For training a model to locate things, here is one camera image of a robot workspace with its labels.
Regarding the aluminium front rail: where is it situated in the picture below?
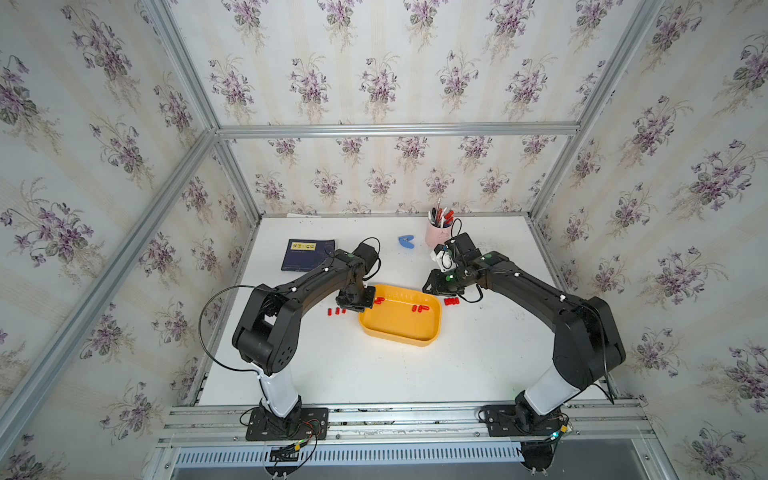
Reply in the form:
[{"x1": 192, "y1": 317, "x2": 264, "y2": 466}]
[{"x1": 144, "y1": 400, "x2": 665, "y2": 479}]

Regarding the pink pen cup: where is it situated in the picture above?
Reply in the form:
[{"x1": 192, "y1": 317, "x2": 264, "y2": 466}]
[{"x1": 425, "y1": 208, "x2": 455, "y2": 249}]

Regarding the dark blue notebook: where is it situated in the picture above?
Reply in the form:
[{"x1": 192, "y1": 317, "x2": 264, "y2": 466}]
[{"x1": 281, "y1": 239, "x2": 336, "y2": 272}]

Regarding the blue plastic clip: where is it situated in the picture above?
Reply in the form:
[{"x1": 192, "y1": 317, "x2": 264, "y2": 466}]
[{"x1": 398, "y1": 235, "x2": 415, "y2": 249}]

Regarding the yellow plastic storage box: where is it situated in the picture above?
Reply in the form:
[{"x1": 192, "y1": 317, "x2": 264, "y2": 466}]
[{"x1": 358, "y1": 284, "x2": 442, "y2": 347}]

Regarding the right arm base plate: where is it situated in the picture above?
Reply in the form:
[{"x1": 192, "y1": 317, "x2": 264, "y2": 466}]
[{"x1": 477, "y1": 404, "x2": 570, "y2": 439}]

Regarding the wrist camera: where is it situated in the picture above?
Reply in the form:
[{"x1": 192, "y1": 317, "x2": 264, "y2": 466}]
[
  {"x1": 352, "y1": 242, "x2": 382, "y2": 281},
  {"x1": 431, "y1": 233, "x2": 482, "y2": 272}
]

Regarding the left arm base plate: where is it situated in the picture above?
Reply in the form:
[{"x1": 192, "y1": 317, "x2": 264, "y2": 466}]
[{"x1": 245, "y1": 406, "x2": 329, "y2": 441}]

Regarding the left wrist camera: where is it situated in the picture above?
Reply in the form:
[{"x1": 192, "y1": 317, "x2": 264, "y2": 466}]
[{"x1": 352, "y1": 242, "x2": 382, "y2": 281}]

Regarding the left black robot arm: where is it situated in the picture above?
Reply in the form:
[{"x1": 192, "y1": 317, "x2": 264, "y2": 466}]
[{"x1": 232, "y1": 253, "x2": 381, "y2": 420}]

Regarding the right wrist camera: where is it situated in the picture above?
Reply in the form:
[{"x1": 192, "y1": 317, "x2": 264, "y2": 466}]
[{"x1": 431, "y1": 233, "x2": 482, "y2": 272}]

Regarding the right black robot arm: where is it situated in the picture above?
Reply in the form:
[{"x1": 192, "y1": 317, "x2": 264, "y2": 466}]
[{"x1": 422, "y1": 252, "x2": 626, "y2": 422}]

